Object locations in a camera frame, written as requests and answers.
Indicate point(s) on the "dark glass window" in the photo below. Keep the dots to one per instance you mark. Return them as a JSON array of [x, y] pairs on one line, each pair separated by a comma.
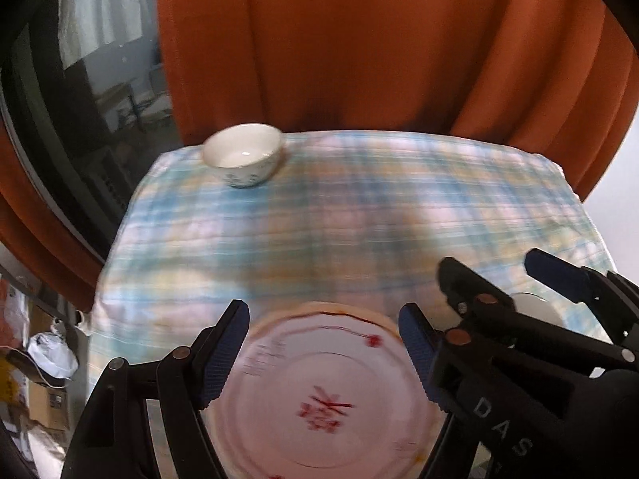
[[75, 110]]

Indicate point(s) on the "round yellow floral plate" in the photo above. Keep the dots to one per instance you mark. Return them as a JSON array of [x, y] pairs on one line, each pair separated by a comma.
[[324, 308]]

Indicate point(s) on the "white red floral plate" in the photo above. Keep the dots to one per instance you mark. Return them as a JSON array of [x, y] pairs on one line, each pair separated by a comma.
[[324, 379]]

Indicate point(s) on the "white plastic bag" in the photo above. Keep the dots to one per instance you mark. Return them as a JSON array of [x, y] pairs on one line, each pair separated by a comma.
[[50, 357]]

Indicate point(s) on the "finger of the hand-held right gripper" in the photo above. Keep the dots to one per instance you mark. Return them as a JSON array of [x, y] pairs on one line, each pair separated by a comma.
[[494, 319], [554, 269]]

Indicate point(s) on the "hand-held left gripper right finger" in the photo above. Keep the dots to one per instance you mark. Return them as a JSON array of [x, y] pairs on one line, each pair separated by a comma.
[[417, 349]]

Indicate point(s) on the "cardboard box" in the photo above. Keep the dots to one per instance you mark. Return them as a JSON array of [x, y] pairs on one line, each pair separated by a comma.
[[52, 406]]

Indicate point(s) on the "blue plaid tablecloth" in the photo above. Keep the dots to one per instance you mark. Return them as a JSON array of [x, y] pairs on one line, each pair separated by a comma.
[[324, 219]]

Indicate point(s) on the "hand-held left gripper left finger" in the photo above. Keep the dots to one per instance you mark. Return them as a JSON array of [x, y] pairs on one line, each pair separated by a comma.
[[227, 349]]

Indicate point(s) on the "orange curtain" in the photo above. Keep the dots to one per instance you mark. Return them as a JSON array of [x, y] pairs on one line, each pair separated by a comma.
[[45, 239], [374, 35]]

